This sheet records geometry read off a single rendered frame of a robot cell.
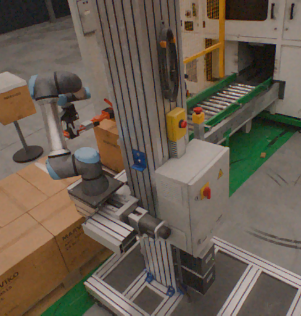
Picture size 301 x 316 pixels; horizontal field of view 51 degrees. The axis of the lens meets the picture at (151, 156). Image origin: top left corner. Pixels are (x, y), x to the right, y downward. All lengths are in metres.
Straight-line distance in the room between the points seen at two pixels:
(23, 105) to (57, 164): 2.39
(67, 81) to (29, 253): 1.17
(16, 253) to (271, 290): 1.64
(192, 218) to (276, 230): 1.51
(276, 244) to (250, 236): 0.20
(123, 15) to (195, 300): 1.69
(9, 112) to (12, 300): 2.20
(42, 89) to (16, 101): 2.29
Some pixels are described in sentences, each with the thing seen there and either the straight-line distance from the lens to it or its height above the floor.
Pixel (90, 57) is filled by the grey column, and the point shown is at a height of 1.23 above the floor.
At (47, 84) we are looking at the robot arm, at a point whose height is 1.60.
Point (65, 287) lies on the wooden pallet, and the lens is 2.66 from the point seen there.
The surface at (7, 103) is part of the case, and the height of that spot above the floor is 0.84.
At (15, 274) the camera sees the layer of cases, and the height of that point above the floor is 0.47.
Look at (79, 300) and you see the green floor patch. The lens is 2.62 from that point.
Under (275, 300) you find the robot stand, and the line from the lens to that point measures 2.26.
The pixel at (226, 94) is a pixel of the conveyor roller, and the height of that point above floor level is 0.55.
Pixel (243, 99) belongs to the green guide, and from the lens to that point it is 3.62.
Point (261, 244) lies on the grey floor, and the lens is 2.80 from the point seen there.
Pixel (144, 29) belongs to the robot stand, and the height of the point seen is 1.84.
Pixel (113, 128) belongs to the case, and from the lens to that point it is 2.52.
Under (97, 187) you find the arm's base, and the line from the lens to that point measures 1.70.
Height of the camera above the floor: 2.09
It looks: 33 degrees down
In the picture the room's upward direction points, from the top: 8 degrees counter-clockwise
